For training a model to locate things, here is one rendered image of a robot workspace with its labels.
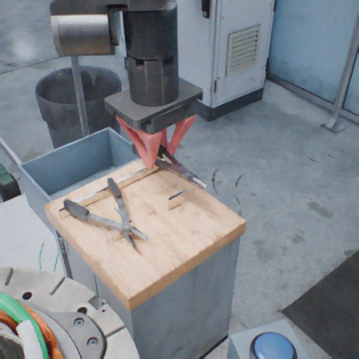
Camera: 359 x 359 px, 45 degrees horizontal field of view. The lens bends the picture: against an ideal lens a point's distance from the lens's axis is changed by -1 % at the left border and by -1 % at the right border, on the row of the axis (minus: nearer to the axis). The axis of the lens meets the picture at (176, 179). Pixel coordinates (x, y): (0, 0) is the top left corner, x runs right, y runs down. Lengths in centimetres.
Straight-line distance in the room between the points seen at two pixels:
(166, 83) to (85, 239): 22
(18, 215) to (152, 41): 68
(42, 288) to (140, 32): 28
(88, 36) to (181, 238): 26
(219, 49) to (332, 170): 92
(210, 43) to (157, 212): 203
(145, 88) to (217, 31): 206
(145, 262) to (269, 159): 203
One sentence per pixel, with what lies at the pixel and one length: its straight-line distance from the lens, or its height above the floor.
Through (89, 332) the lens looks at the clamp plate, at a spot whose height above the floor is 110.
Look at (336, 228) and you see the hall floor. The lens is 218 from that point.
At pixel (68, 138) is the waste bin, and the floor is 38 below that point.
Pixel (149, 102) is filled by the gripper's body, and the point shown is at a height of 123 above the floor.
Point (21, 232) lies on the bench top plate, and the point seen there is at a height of 78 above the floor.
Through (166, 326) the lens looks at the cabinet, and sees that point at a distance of 61.
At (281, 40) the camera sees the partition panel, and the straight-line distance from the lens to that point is 300.
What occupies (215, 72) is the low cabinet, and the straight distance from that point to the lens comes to 264.
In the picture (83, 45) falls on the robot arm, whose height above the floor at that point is 130.
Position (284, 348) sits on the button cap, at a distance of 50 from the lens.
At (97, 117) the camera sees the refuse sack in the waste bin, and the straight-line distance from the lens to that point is 193.
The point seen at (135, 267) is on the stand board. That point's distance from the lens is 53.
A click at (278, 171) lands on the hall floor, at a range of 244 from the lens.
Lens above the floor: 147
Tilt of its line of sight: 39 degrees down
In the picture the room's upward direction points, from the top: straight up
